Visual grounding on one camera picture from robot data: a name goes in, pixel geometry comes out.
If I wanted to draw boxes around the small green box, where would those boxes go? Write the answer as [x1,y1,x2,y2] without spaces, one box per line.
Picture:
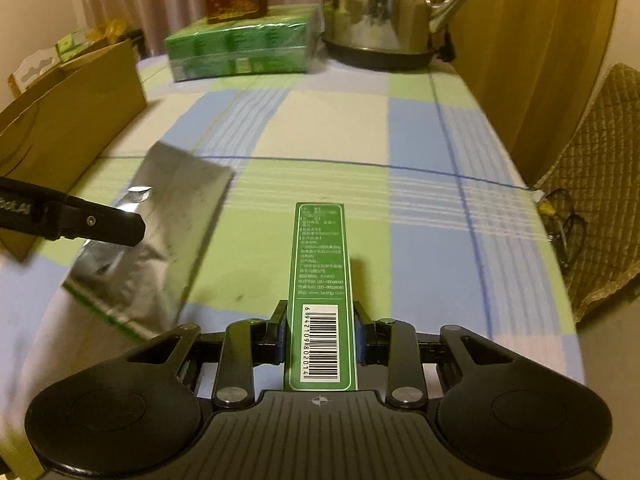
[285,202,360,392]

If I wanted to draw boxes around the golden curtain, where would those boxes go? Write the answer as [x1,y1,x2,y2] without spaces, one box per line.
[442,0,623,186]

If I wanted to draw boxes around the black cable bundle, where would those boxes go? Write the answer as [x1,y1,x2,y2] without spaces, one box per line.
[537,187,588,266]

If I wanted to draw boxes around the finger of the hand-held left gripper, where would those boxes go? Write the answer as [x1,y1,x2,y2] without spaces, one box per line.
[55,196,147,247]

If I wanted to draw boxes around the steel electric kettle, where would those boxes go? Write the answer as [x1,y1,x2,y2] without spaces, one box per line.
[320,0,473,71]

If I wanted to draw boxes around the quilted chair cover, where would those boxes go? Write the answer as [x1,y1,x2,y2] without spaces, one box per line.
[530,63,640,323]

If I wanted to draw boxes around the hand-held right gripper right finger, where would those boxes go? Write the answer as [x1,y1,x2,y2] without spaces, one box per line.
[352,302,516,409]

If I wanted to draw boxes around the green boxes pile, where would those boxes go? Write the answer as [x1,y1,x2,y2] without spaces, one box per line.
[55,30,93,61]

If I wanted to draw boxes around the silver foil bag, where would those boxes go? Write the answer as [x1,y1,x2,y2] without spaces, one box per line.
[61,141,236,339]

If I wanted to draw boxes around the white chair back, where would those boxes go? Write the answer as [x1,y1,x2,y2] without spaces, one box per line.
[7,47,61,97]

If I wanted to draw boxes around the green tissue multipack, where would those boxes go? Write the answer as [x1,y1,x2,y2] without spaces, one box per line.
[164,4,321,83]

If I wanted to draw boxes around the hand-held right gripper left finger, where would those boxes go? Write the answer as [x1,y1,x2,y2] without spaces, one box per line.
[122,302,291,409]

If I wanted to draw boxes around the brown cardboard box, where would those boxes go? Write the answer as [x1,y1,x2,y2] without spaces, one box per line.
[0,37,148,263]

